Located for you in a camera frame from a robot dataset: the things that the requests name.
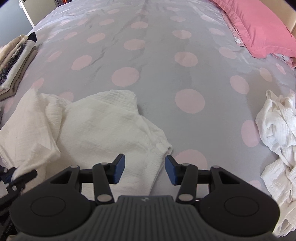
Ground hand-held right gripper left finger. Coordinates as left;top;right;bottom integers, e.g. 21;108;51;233
50;153;126;205

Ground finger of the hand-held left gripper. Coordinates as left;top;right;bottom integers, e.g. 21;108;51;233
0;166;11;184
7;170;38;195

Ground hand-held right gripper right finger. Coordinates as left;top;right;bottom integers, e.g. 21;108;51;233
165;155;244;205

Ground white crinkle pants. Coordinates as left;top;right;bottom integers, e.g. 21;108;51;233
0;89;174;195

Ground stack of folded clothes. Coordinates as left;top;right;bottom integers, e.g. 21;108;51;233
0;31;38;101

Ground bed with polka dot sheet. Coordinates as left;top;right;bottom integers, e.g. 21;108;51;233
0;0;296;237

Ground crumpled white crinkle garment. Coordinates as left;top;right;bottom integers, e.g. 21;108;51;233
255;90;296;237

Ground pink pillow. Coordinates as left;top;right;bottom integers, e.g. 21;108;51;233
209;0;296;58

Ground beige padded headboard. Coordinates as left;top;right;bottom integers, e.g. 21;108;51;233
261;0;296;30

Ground beige door with handle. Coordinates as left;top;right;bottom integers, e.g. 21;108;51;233
20;0;59;28

